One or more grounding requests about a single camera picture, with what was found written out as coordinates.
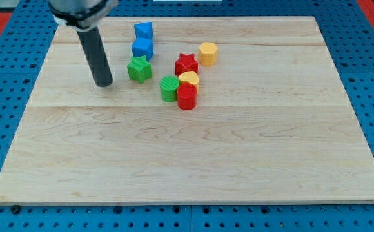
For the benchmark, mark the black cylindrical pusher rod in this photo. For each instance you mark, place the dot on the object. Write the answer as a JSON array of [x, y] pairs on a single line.
[[93, 48]]

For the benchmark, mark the green star block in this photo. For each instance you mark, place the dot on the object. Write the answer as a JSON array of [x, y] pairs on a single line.
[[139, 69]]

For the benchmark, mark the red star block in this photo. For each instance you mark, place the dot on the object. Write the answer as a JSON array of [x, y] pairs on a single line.
[[186, 63]]

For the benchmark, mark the blue block lower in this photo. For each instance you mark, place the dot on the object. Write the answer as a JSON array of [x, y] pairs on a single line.
[[143, 47]]

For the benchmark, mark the blue block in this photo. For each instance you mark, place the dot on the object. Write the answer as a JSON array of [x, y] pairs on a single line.
[[143, 47], [144, 30]]

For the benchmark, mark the blue block upper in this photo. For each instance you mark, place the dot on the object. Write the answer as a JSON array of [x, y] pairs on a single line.
[[144, 30]]

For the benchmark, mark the green cylinder block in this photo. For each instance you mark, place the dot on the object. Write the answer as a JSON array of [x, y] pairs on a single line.
[[168, 88]]

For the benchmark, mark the yellow heart block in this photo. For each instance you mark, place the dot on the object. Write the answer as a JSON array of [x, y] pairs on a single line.
[[190, 77]]

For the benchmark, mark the red cylinder block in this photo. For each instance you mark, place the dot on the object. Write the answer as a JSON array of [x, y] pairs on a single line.
[[186, 96]]

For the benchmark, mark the yellow hexagon block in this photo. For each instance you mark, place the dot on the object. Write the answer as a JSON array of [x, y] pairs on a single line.
[[208, 53]]

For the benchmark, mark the light wooden board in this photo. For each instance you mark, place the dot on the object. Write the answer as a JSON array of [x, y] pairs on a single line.
[[273, 123]]

